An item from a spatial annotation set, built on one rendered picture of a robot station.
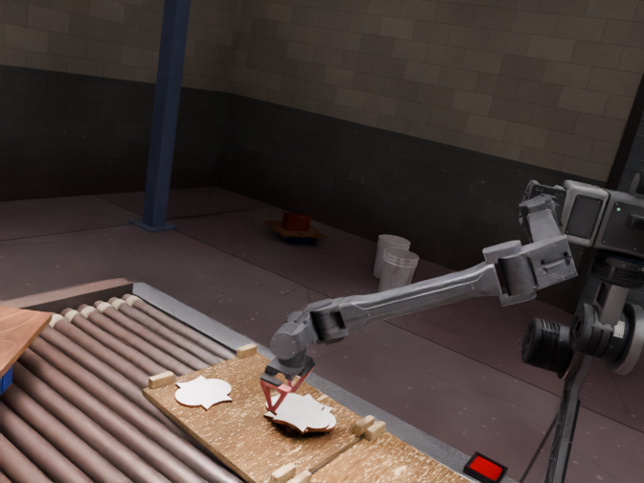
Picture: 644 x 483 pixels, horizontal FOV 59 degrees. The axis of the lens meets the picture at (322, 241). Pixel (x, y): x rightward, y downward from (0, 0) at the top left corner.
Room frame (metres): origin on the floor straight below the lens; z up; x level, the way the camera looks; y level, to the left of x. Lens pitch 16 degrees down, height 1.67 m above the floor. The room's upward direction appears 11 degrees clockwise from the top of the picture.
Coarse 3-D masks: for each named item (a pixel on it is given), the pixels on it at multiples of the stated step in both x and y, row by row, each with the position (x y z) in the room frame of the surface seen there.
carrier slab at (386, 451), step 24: (384, 432) 1.13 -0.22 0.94; (360, 456) 1.02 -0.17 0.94; (384, 456) 1.04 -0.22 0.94; (408, 456) 1.05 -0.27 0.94; (312, 480) 0.92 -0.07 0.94; (336, 480) 0.93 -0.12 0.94; (360, 480) 0.95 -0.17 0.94; (384, 480) 0.96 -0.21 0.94; (408, 480) 0.98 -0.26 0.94; (432, 480) 0.99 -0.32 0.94; (456, 480) 1.01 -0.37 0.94
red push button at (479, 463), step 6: (474, 462) 1.09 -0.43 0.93; (480, 462) 1.09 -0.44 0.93; (486, 462) 1.10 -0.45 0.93; (474, 468) 1.07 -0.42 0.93; (480, 468) 1.07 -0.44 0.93; (486, 468) 1.08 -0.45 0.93; (492, 468) 1.08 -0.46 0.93; (498, 468) 1.09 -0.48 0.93; (486, 474) 1.05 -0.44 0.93; (492, 474) 1.06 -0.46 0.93; (498, 474) 1.06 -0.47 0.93
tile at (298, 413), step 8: (272, 400) 1.10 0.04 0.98; (288, 400) 1.11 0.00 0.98; (296, 400) 1.12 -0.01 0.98; (304, 400) 1.13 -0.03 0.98; (280, 408) 1.07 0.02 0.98; (288, 408) 1.08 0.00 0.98; (296, 408) 1.09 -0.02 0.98; (304, 408) 1.09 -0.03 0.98; (312, 408) 1.10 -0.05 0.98; (320, 408) 1.10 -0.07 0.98; (280, 416) 1.05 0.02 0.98; (288, 416) 1.05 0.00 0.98; (296, 416) 1.06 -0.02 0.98; (304, 416) 1.06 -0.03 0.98; (312, 416) 1.07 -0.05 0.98; (320, 416) 1.07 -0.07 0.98; (328, 416) 1.08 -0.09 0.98; (288, 424) 1.03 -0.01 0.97; (296, 424) 1.03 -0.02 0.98; (304, 424) 1.03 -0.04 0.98; (312, 424) 1.04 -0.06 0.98; (320, 424) 1.05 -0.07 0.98; (328, 424) 1.05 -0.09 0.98
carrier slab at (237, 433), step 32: (256, 384) 1.22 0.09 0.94; (192, 416) 1.05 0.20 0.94; (224, 416) 1.07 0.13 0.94; (256, 416) 1.09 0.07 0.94; (352, 416) 1.16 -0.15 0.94; (224, 448) 0.96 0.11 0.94; (256, 448) 0.98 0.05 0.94; (288, 448) 1.00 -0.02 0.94; (320, 448) 1.02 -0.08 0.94; (256, 480) 0.89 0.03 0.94; (288, 480) 0.91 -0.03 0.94
